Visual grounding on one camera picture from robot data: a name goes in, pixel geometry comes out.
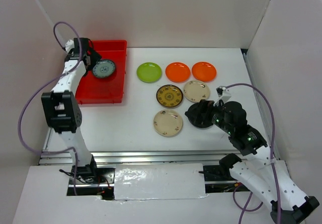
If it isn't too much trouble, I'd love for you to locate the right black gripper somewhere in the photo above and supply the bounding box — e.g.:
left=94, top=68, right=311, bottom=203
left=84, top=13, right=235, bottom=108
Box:
left=184, top=98, right=232, bottom=133

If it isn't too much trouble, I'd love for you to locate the black plate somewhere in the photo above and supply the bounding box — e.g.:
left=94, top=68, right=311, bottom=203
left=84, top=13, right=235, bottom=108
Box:
left=185, top=102, right=217, bottom=129

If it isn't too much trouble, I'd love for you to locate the blue white patterned plate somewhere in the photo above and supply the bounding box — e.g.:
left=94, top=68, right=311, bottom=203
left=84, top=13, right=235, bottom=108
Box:
left=92, top=59, right=116, bottom=79

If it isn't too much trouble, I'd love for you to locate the cream floral plate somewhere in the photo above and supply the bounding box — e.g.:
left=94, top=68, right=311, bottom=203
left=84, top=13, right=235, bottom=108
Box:
left=183, top=80, right=211, bottom=103
left=153, top=109, right=183, bottom=137

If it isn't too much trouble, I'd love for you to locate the brown yellow patterned plate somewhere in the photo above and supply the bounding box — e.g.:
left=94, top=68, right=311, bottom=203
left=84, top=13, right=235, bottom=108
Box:
left=156, top=85, right=184, bottom=108

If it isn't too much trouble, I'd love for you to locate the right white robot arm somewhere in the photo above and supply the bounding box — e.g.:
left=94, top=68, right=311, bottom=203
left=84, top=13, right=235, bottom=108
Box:
left=185, top=100, right=319, bottom=223

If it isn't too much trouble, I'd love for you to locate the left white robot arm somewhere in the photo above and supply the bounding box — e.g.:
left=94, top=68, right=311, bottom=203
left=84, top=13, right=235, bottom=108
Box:
left=41, top=38, right=101, bottom=183

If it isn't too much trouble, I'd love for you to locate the red plastic bin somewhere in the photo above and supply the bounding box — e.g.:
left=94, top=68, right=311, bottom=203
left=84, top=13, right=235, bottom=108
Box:
left=75, top=40, right=127, bottom=105

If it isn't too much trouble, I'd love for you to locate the orange plate right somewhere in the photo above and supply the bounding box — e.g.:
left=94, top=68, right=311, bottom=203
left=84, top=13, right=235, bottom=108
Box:
left=192, top=61, right=217, bottom=82

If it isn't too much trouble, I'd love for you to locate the orange plate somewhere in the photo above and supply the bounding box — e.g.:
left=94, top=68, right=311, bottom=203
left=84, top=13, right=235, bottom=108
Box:
left=166, top=62, right=191, bottom=83
left=192, top=61, right=217, bottom=82

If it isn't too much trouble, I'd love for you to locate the orange plate middle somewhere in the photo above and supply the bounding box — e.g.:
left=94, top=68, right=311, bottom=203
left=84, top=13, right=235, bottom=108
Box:
left=166, top=62, right=191, bottom=83

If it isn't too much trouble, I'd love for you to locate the green plate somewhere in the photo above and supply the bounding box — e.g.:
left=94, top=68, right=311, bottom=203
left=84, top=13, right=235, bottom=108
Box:
left=136, top=62, right=163, bottom=83

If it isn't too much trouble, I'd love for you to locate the white foil cover sheet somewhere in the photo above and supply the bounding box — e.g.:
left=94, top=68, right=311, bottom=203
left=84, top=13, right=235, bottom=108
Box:
left=114, top=164, right=206, bottom=200

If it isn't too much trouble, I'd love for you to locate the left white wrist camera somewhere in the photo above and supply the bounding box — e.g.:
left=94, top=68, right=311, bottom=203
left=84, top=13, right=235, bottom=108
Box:
left=64, top=39, right=74, bottom=53

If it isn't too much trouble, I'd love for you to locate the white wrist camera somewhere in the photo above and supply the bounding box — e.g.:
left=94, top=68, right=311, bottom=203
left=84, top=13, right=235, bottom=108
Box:
left=213, top=86, right=231, bottom=106
left=64, top=39, right=74, bottom=53

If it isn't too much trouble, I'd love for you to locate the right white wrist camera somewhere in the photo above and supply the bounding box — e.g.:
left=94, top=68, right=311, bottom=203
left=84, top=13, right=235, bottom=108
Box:
left=213, top=86, right=231, bottom=106

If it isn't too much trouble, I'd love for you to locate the aluminium rail frame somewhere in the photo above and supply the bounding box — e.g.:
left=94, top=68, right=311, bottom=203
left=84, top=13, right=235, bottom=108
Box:
left=37, top=47, right=281, bottom=197

